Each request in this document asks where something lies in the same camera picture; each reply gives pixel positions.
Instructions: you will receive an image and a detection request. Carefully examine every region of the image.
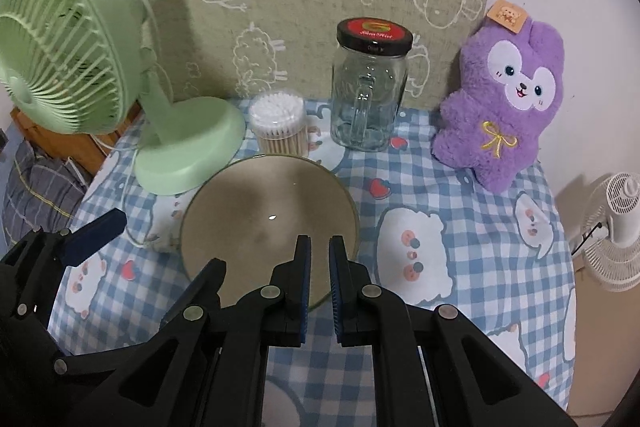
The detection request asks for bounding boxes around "purple plush toy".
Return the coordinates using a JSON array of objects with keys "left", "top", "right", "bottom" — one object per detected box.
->
[{"left": 431, "top": 0, "right": 566, "bottom": 194}]

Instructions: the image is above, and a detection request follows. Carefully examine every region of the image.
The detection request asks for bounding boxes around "white fan cable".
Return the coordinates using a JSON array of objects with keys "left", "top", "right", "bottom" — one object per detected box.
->
[{"left": 90, "top": 134, "right": 151, "bottom": 248}]

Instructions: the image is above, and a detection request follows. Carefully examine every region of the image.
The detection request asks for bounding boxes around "grey plaid cloth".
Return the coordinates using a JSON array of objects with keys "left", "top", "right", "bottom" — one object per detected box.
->
[{"left": 2, "top": 139, "right": 93, "bottom": 240}]

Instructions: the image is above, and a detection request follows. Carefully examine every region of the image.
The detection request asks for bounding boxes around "blue checked tablecloth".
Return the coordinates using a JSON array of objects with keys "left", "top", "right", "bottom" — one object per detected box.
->
[{"left": 47, "top": 96, "right": 578, "bottom": 427}]

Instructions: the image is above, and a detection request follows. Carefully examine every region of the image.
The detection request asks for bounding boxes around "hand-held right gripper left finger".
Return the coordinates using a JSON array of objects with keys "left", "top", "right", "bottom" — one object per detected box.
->
[{"left": 87, "top": 234, "right": 313, "bottom": 427}]

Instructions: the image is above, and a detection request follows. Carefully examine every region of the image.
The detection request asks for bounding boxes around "green desk fan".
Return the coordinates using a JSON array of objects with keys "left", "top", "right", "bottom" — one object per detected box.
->
[{"left": 0, "top": 0, "right": 247, "bottom": 196}]

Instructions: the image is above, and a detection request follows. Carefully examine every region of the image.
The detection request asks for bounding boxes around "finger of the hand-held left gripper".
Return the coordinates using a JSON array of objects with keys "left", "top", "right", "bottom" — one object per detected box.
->
[
  {"left": 159, "top": 258, "right": 227, "bottom": 325},
  {"left": 60, "top": 208, "right": 128, "bottom": 267}
]

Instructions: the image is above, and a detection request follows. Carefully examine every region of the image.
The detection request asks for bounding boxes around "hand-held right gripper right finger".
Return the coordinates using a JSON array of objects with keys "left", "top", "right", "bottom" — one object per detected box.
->
[{"left": 327, "top": 235, "right": 581, "bottom": 427}]

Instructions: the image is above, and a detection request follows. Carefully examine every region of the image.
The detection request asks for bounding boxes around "glass jar with dark lid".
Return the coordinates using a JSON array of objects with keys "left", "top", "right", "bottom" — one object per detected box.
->
[{"left": 330, "top": 17, "right": 415, "bottom": 152}]

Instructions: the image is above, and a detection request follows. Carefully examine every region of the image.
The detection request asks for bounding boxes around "cotton swab container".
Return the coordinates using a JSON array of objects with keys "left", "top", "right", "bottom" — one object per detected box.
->
[{"left": 248, "top": 90, "right": 311, "bottom": 158}]

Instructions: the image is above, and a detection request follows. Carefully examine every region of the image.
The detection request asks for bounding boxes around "black fan cable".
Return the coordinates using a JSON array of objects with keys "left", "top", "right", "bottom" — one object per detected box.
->
[{"left": 570, "top": 227, "right": 601, "bottom": 258}]

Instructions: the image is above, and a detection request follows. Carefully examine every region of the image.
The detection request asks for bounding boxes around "beige ceramic bowl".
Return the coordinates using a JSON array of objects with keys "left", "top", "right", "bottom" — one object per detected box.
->
[{"left": 179, "top": 155, "right": 360, "bottom": 313}]

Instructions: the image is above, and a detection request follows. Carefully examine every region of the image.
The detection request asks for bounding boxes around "white standing fan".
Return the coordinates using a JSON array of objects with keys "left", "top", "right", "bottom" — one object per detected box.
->
[{"left": 570, "top": 172, "right": 640, "bottom": 293}]

